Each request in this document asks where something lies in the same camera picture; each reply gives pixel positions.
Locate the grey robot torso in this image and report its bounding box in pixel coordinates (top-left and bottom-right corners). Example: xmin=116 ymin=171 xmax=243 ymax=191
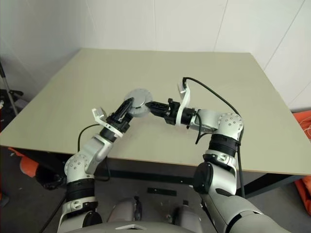
xmin=80 ymin=219 xmax=231 ymax=233

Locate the dark table frame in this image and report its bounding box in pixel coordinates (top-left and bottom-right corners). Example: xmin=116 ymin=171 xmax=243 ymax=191
xmin=0 ymin=145 xmax=311 ymax=198

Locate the grey rounded knee cover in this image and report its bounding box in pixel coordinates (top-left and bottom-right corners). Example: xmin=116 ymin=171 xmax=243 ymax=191
xmin=167 ymin=205 xmax=202 ymax=225
xmin=106 ymin=197 xmax=143 ymax=223

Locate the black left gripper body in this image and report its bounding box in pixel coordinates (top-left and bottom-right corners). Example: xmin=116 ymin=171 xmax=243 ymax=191
xmin=106 ymin=112 xmax=134 ymax=133

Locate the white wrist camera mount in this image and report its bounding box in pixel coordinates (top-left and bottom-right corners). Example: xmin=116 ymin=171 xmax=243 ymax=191
xmin=91 ymin=106 xmax=122 ymax=137
xmin=176 ymin=77 xmax=195 ymax=127

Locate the grey tripod stand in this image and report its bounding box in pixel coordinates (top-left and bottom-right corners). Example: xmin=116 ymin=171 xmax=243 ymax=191
xmin=0 ymin=60 xmax=24 ymax=117

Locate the orange fabric bag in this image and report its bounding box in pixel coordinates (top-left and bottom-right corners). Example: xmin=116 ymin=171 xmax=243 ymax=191
xmin=291 ymin=111 xmax=311 ymax=210

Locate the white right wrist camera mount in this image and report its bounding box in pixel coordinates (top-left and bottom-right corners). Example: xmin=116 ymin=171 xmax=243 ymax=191
xmin=176 ymin=77 xmax=195 ymax=127

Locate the black flat strip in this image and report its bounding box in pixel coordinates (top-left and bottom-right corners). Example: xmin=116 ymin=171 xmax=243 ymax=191
xmin=147 ymin=187 xmax=177 ymax=196

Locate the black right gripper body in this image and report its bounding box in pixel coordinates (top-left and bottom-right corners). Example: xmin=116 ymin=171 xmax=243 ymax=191
xmin=163 ymin=98 xmax=182 ymax=126

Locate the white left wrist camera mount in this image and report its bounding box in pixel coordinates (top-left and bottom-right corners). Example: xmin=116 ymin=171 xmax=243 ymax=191
xmin=91 ymin=106 xmax=122 ymax=137

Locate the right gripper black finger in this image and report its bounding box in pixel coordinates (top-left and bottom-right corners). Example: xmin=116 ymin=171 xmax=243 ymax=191
xmin=150 ymin=108 xmax=169 ymax=119
xmin=146 ymin=101 xmax=169 ymax=110

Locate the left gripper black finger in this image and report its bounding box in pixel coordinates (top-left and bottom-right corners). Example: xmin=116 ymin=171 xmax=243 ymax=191
xmin=116 ymin=98 xmax=135 ymax=121

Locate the black lumpy object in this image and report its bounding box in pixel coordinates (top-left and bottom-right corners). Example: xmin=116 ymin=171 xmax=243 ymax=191
xmin=35 ymin=166 xmax=67 ymax=189

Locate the white cord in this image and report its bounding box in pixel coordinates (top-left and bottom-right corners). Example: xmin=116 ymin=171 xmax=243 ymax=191
xmin=301 ymin=118 xmax=311 ymax=137

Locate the orange fabric bundle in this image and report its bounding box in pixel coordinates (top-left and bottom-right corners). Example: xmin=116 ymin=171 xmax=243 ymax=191
xmin=8 ymin=146 xmax=40 ymax=180

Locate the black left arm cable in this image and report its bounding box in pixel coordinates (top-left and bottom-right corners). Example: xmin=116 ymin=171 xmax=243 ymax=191
xmin=77 ymin=123 xmax=111 ymax=182

